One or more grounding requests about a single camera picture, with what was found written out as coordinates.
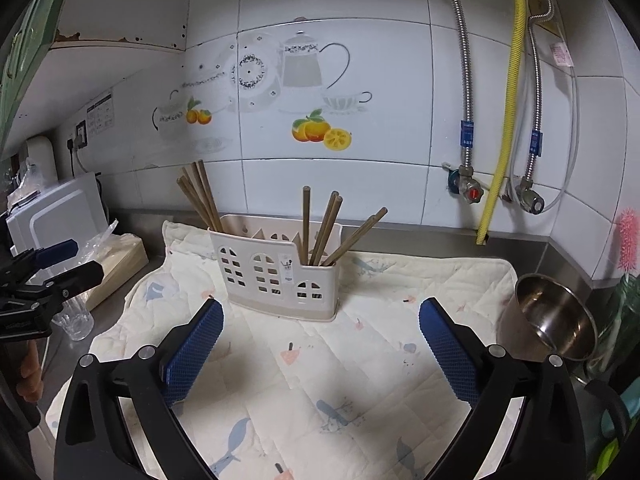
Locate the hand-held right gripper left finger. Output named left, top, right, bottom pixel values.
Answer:
left=52, top=297, right=226, bottom=480

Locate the green wall cabinet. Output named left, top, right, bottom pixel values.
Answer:
left=0, top=0, right=73, bottom=148

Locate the quilted printed cream mat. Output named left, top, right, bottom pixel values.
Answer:
left=45, top=220, right=521, bottom=480

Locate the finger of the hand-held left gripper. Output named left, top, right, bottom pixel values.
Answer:
left=0, top=239, right=80, bottom=282
left=0, top=259, right=105, bottom=314

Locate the clear plastic bag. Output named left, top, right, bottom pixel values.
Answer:
left=80, top=220, right=121, bottom=267

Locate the brass valve red handle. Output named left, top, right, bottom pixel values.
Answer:
left=442, top=161, right=487, bottom=206

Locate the printed wall sticker label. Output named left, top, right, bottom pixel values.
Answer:
left=86, top=89, right=115, bottom=136

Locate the braided metal hose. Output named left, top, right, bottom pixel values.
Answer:
left=525, top=0, right=557, bottom=181
left=432, top=0, right=475, bottom=168

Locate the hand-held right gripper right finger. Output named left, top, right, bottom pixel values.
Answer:
left=418, top=297, right=588, bottom=480

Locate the paper tag red print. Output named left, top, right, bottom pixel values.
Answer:
left=550, top=42, right=576, bottom=68

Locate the black pan handle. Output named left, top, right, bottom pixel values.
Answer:
left=584, top=379, right=632, bottom=443

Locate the white microwave oven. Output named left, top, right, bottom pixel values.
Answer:
left=6, top=174, right=109, bottom=262

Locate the yellow gas pipe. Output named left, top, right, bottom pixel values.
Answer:
left=476, top=0, right=527, bottom=246

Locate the steel angle valve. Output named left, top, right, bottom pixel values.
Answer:
left=512, top=176, right=546, bottom=215

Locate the clear drinking glass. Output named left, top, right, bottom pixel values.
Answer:
left=52, top=294, right=94, bottom=342

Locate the pink bottle brush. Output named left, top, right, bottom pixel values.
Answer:
left=614, top=209, right=640, bottom=273

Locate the person's left hand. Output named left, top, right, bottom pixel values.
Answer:
left=15, top=344, right=45, bottom=407

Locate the brown wooden chopstick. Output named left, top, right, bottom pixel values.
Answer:
left=315, top=196, right=344, bottom=267
left=176, top=177, right=214, bottom=234
left=320, top=214, right=377, bottom=267
left=301, top=186, right=311, bottom=267
left=196, top=160, right=225, bottom=235
left=309, top=191, right=340, bottom=267
left=189, top=163, right=221, bottom=235
left=182, top=167, right=218, bottom=235
left=325, top=206, right=389, bottom=267

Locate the beige plastic utensil holder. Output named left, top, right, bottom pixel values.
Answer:
left=207, top=214, right=344, bottom=322

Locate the stainless steel pot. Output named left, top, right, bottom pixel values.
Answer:
left=496, top=272, right=599, bottom=362

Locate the white kitchen appliance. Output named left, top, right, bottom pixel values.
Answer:
left=24, top=136, right=57, bottom=183

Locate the light wooden box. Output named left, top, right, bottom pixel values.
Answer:
left=86, top=232, right=150, bottom=311

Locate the wall socket with plug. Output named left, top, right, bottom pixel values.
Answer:
left=66, top=120, right=91, bottom=152

